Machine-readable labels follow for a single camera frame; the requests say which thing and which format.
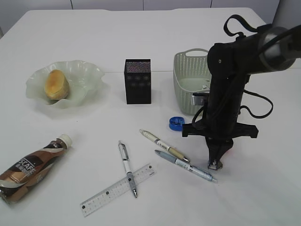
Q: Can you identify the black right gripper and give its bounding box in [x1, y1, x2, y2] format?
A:
[182, 90, 258, 165]

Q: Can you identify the small paper ball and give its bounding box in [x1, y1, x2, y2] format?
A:
[207, 161, 223, 170]

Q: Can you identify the yellow bread loaf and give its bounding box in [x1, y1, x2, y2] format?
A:
[44, 70, 70, 100]

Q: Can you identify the brown coffee bottle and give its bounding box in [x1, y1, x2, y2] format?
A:
[0, 134, 72, 203]

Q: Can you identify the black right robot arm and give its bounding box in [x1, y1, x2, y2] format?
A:
[182, 24, 301, 170]

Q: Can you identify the light blue pen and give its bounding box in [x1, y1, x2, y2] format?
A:
[155, 150, 218, 183]

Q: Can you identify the beige grip pen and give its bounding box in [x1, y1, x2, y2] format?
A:
[139, 129, 190, 163]

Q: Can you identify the blue pencil sharpener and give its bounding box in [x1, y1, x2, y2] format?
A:
[169, 116, 185, 131]

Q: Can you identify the green plastic basket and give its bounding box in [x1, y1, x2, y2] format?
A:
[173, 48, 211, 115]

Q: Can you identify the white grey pen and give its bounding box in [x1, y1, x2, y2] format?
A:
[118, 140, 138, 198]

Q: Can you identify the black mesh pen holder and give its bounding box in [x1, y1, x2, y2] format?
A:
[124, 59, 151, 105]

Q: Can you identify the clear plastic ruler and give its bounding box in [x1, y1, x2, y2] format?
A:
[80, 163, 156, 217]

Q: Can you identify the translucent green wavy bowl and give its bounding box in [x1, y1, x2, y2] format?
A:
[26, 60, 105, 109]

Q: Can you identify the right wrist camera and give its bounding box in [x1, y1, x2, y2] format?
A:
[191, 92, 209, 106]

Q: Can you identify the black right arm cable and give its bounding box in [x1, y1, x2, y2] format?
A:
[191, 14, 274, 124]

